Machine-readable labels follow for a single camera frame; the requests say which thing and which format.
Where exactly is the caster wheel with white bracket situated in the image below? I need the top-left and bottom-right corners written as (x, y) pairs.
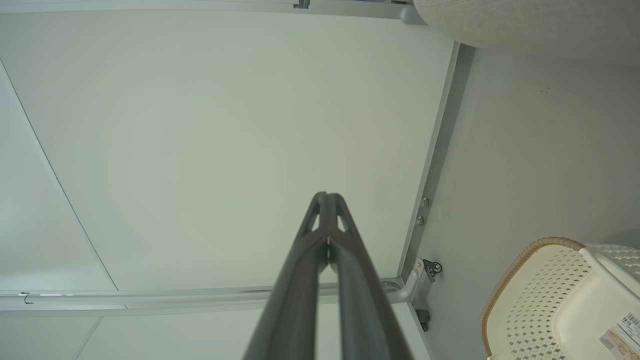
top-left (382, 258), bottom-right (444, 305)

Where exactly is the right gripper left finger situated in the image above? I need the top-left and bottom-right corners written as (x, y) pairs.
top-left (243, 191), bottom-right (331, 360)

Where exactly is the light grey fabric sofa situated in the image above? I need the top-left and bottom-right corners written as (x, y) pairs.
top-left (412, 0), bottom-right (640, 67)

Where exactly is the cream perforated laundry basket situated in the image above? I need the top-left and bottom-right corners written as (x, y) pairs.
top-left (481, 237), bottom-right (640, 360)

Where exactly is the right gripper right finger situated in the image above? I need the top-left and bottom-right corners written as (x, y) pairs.
top-left (325, 192), bottom-right (414, 360)

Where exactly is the aluminium base rail with bolts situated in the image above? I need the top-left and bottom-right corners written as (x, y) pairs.
top-left (397, 42), bottom-right (477, 282)

